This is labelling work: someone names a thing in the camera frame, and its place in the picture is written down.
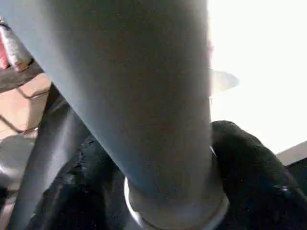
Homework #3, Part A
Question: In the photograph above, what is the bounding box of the white plastic table top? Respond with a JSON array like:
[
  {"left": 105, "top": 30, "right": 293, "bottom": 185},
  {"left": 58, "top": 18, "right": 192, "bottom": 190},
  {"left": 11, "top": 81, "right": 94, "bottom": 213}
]
[{"left": 207, "top": 0, "right": 307, "bottom": 166}]

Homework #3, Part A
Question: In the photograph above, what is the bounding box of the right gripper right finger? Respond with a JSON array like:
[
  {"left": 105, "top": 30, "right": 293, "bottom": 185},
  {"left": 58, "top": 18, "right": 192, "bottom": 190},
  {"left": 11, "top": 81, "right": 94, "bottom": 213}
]
[{"left": 211, "top": 120, "right": 307, "bottom": 230}]

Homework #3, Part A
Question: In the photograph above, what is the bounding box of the white plastic table leg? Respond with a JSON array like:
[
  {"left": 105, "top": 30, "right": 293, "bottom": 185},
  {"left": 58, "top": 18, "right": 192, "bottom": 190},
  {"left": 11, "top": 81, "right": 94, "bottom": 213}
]
[{"left": 0, "top": 0, "right": 230, "bottom": 230}]

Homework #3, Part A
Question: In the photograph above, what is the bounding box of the white cushion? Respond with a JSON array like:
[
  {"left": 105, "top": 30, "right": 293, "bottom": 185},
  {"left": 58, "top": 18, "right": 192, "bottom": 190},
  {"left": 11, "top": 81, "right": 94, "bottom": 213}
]
[{"left": 0, "top": 19, "right": 33, "bottom": 72}]

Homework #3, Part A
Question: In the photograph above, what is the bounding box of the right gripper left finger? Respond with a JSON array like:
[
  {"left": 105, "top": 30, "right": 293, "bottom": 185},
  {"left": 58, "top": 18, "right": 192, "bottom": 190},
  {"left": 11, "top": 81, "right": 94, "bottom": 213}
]
[{"left": 26, "top": 134, "right": 129, "bottom": 230}]

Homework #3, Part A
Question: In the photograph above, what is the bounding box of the pink cushion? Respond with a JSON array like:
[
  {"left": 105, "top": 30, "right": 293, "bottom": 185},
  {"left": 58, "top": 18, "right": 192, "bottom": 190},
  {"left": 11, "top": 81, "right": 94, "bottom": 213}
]
[{"left": 0, "top": 29, "right": 11, "bottom": 70}]

